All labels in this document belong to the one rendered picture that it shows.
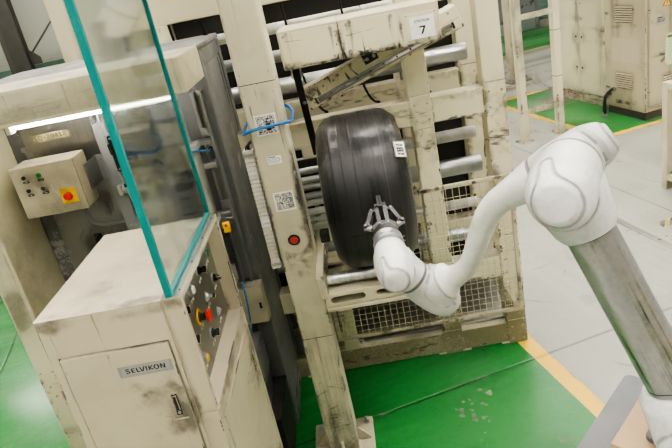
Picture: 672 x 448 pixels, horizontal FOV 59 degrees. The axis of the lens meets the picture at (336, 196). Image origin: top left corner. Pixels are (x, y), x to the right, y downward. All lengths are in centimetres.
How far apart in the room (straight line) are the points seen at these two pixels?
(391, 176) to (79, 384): 110
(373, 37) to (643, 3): 432
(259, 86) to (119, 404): 107
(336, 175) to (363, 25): 62
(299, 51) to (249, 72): 31
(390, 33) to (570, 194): 130
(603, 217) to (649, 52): 524
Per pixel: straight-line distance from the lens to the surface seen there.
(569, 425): 286
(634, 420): 179
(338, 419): 269
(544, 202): 116
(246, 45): 203
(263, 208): 219
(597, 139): 134
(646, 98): 650
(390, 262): 157
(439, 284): 164
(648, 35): 638
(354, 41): 228
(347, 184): 195
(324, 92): 245
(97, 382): 180
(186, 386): 175
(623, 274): 128
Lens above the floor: 197
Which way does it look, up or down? 21 degrees down
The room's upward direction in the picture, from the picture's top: 12 degrees counter-clockwise
